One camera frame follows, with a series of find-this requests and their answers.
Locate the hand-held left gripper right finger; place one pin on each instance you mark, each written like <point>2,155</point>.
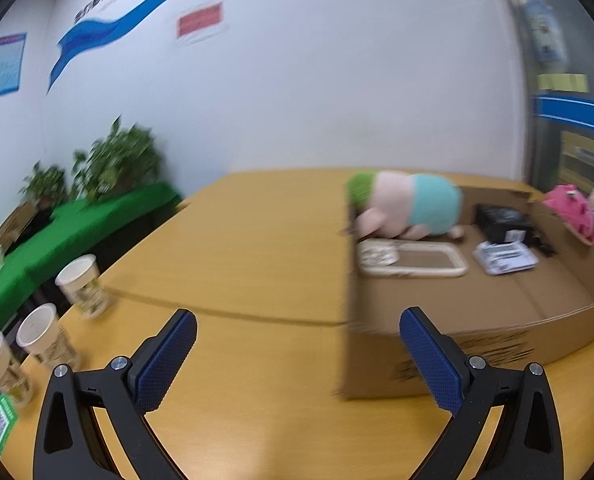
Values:
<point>429,360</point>

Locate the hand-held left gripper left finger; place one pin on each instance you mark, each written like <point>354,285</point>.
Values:
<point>167,360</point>

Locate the beige framed drawing board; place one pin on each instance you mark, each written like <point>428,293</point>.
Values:
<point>422,260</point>

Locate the white printed packet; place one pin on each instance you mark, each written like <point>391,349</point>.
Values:
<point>504,257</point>

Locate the small black gadget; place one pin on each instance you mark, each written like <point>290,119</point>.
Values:
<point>543,244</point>

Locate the wooden desktop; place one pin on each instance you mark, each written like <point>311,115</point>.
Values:
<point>257,230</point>

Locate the paper cup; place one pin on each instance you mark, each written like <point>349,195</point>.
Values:
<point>47,337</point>
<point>2,370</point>
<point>84,287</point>

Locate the pig plush toy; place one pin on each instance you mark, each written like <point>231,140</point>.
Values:
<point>427,202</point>

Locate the black rectangular box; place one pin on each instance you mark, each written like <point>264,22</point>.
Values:
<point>502,220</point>

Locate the green tablecloth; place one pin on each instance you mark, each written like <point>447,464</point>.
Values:
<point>77,230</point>

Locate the small cardboard box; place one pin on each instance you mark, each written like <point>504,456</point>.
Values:
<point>14,225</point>

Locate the large potted plant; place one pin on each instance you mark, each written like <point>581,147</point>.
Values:
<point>119,160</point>

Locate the pink plush toy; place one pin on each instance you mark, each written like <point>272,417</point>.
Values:
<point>572,207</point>

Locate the small potted plant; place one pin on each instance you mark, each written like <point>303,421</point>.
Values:
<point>44,185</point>

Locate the blue door band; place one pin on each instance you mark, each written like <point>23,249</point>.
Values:
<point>572,112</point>

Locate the yellow sticky note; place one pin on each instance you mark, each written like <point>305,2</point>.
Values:
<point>556,82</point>
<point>582,83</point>
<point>569,83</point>
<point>543,82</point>

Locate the glass door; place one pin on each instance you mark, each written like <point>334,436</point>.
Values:
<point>592,50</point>

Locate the cartoon door sticker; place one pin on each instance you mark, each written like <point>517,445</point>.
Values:
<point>544,25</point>

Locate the blue wave wall decal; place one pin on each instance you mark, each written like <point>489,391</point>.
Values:
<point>92,35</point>

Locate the blue framed wall poster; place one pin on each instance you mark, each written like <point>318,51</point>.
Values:
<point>4,67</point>

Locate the red wall sign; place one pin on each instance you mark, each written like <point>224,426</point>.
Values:
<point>200,21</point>

